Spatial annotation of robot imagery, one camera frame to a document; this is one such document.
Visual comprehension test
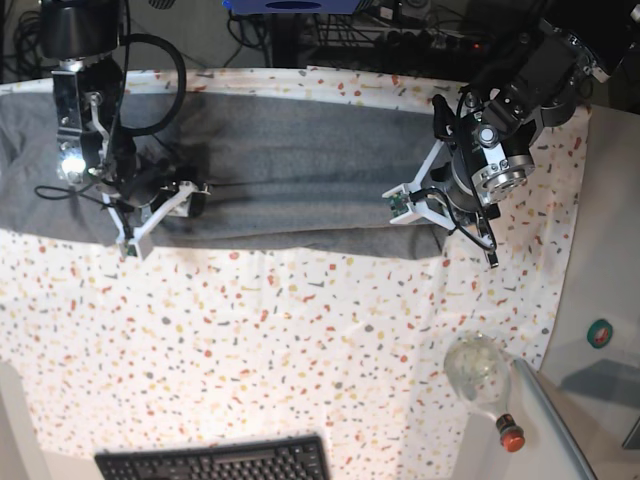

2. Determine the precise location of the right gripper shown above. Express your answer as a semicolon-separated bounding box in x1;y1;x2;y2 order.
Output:
109;154;210;221

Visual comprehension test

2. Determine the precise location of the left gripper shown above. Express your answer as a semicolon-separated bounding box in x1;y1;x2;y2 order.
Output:
429;159;501;233

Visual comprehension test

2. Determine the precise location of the grey t-shirt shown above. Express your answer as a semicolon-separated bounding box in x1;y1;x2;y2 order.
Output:
1;93;447;260

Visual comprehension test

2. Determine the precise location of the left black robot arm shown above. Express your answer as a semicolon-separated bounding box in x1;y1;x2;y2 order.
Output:
430;1;639;250

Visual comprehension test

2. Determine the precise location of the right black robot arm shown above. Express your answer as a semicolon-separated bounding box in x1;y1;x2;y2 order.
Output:
34;1;208;219

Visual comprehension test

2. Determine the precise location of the black power strip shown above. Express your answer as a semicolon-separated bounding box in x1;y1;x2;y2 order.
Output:
380;29;485;53

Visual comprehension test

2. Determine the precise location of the terrazzo pattern tablecloth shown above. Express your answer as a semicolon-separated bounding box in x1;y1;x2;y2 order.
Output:
0;65;594;480

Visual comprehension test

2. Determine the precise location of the clear glass bottle orange cap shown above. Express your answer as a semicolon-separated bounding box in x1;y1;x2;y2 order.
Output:
444;332;526;453

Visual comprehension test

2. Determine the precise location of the blue box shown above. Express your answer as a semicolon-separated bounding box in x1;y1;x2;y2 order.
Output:
222;0;363;15

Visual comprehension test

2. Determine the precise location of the green tape roll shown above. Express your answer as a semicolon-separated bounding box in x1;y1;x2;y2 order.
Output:
586;319;614;349

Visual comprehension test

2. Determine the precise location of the black keyboard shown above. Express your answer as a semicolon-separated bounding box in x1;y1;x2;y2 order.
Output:
94;435;331;480

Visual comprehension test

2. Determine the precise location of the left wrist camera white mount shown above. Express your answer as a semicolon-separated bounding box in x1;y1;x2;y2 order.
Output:
382;139;501;271

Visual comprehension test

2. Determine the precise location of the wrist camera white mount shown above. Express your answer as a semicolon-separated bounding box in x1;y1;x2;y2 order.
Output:
382;139;501;271
101;180;211;261

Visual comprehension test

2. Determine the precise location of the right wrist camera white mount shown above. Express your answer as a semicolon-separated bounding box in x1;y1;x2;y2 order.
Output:
101;180;211;261

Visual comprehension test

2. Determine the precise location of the black cable bundle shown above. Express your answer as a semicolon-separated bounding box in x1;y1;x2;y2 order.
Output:
9;9;51;79

